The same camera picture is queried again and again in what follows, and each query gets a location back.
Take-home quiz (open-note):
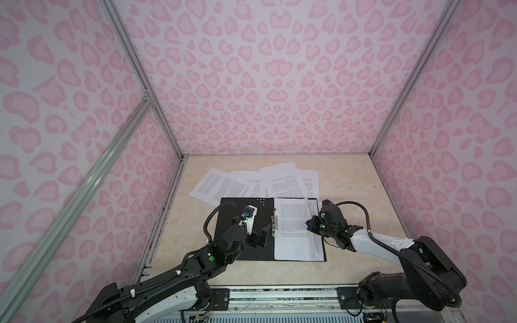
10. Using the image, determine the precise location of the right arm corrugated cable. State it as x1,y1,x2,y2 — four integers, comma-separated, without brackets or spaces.
334,201,463,308

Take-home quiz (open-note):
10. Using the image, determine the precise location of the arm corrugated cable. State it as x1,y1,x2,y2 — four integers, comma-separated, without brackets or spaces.
334,201,463,308
72,201,243,323

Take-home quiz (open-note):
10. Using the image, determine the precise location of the diagonal aluminium frame bar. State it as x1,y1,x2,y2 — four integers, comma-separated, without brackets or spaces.
1,97,152,322

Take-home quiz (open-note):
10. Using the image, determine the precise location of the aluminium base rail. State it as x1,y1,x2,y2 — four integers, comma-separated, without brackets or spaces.
108,284,465,323

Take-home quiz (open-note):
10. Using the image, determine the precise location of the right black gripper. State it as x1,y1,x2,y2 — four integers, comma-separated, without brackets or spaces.
303,215,337,239

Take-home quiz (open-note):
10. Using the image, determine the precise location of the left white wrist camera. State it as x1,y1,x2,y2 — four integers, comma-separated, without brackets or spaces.
240,205,258,235

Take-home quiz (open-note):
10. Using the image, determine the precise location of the corner aluminium post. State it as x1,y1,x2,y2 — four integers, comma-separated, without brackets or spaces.
369,0,463,160
98,0,183,160

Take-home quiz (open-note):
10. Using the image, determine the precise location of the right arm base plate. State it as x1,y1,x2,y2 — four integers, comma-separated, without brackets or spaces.
336,285,393,312

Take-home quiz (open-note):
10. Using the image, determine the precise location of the paper under back centre sheet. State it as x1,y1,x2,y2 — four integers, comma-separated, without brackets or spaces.
299,170,320,199

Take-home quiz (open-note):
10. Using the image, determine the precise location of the left corner aluminium post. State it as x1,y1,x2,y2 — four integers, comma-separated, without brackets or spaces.
98,0,183,160

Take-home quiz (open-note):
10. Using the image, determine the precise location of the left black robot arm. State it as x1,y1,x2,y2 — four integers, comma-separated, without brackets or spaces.
75,223,271,322

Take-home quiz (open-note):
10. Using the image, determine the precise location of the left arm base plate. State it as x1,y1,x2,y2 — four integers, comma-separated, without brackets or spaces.
203,288,230,312

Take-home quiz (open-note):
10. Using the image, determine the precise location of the metal folder clip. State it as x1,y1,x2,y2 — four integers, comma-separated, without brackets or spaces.
271,207,279,237

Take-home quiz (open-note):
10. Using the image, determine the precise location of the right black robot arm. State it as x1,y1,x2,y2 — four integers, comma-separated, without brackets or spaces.
306,200,467,312

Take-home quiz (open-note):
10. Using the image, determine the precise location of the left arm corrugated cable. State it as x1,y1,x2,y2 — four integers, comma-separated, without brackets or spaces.
72,201,243,323

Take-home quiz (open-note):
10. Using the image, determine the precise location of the black file folder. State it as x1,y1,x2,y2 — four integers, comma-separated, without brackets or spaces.
214,197,327,262

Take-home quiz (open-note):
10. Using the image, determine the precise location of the right corner aluminium post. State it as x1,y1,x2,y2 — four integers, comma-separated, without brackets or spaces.
369,0,463,160

